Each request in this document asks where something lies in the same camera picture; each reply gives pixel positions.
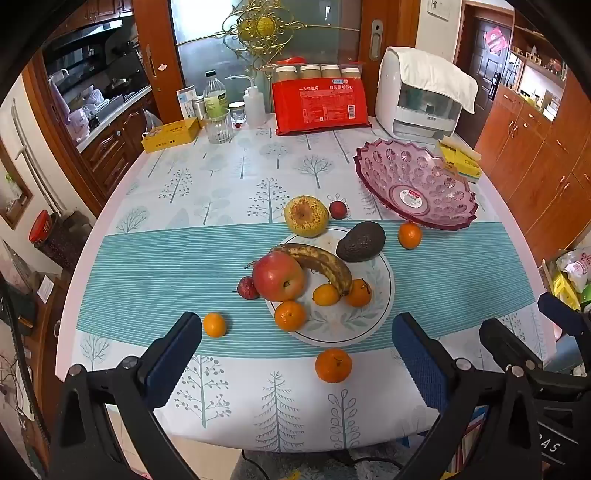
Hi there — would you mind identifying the orange tangerine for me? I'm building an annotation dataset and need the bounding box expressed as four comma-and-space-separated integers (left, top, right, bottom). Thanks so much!
398, 222, 423, 250

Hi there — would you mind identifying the small tangerine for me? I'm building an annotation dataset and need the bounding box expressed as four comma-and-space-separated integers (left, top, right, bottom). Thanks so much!
202, 312, 228, 338

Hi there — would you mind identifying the dark avocado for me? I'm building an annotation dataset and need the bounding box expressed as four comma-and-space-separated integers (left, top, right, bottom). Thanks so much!
335, 221, 386, 262

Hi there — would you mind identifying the small yellow-orange kumquat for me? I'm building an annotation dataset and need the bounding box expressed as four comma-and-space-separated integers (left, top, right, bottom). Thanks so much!
312, 283, 341, 307

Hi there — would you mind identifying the pink glass fruit bowl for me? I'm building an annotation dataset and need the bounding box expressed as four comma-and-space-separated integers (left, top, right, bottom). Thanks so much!
353, 139, 478, 231

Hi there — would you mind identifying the overripe brown banana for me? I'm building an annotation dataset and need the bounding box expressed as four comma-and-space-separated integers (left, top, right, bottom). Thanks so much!
270, 243, 353, 297

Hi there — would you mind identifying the red lychee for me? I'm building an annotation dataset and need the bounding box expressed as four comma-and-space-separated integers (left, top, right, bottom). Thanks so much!
236, 276, 259, 300
329, 200, 348, 220

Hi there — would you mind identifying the yellow-brown pear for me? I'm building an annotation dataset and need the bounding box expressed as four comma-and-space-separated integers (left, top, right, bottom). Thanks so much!
283, 195, 329, 238

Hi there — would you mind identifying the red apple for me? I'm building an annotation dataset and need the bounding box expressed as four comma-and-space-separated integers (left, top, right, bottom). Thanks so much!
252, 252, 305, 302

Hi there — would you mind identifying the wooden cabinet row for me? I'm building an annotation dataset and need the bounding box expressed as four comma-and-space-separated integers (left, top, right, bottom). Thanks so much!
476, 73, 590, 263

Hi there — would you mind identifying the tree print tablecloth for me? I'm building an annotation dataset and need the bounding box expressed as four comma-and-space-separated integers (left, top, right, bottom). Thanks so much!
55, 122, 556, 451

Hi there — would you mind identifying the yellow packet stack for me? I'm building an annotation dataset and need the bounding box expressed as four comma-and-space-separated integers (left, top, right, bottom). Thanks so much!
438, 136, 482, 183

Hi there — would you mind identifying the white countertop appliance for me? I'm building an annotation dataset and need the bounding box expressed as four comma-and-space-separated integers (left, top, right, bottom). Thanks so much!
375, 48, 462, 143

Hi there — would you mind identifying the white cloth on appliance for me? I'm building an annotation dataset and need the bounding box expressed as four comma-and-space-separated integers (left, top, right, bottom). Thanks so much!
386, 46, 479, 114

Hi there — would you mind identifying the red paper cup package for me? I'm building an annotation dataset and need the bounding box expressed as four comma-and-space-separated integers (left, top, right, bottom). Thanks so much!
271, 78, 370, 136

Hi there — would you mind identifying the yellow flat box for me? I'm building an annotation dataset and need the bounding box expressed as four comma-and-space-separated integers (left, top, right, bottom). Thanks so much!
141, 118, 200, 153

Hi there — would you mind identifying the clear glass tumbler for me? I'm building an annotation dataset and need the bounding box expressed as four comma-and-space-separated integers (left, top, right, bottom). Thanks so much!
205, 108, 235, 145

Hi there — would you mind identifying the white squeeze bottle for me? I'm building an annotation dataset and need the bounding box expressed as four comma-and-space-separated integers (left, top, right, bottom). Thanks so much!
226, 75, 266, 128

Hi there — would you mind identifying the small glass jar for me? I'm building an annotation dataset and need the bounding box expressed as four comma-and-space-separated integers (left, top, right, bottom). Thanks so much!
228, 101, 246, 125

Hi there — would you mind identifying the white card stand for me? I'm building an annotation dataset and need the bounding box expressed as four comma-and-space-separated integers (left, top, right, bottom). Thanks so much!
176, 85, 197, 119

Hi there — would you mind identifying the plastic bottle green label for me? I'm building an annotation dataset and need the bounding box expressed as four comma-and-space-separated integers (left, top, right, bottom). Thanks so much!
204, 70, 228, 118

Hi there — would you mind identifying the gold metal ornament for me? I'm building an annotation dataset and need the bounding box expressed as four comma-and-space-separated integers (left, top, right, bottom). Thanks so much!
171, 1, 361, 68

